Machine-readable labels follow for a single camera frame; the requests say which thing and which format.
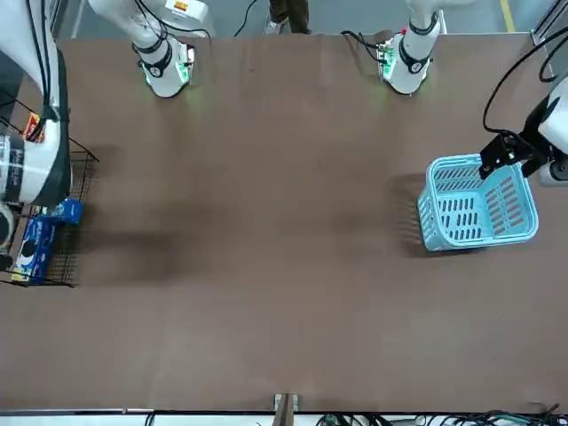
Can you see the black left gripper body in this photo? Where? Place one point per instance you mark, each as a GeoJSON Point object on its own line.
{"type": "Point", "coordinates": [534, 137]}

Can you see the blue cookie box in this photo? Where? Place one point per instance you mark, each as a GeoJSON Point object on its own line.
{"type": "Point", "coordinates": [71, 210]}
{"type": "Point", "coordinates": [33, 253]}

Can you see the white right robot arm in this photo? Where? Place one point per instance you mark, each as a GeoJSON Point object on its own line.
{"type": "Point", "coordinates": [164, 71]}

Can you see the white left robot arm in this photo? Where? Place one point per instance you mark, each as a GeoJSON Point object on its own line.
{"type": "Point", "coordinates": [410, 66]}

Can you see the light blue plastic basket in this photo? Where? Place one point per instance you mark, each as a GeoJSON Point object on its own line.
{"type": "Point", "coordinates": [444, 239]}

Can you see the person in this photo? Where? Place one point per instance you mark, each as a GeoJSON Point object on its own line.
{"type": "Point", "coordinates": [288, 15]}

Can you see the white box with warning label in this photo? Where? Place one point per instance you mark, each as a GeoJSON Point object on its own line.
{"type": "Point", "coordinates": [191, 13]}

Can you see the yellow nabati wafer box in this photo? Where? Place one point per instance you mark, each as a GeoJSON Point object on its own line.
{"type": "Point", "coordinates": [34, 128]}

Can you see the aluminium frame post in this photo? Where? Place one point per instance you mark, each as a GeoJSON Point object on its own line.
{"type": "Point", "coordinates": [550, 18]}

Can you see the aluminium camera post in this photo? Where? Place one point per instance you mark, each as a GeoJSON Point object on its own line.
{"type": "Point", "coordinates": [286, 408]}

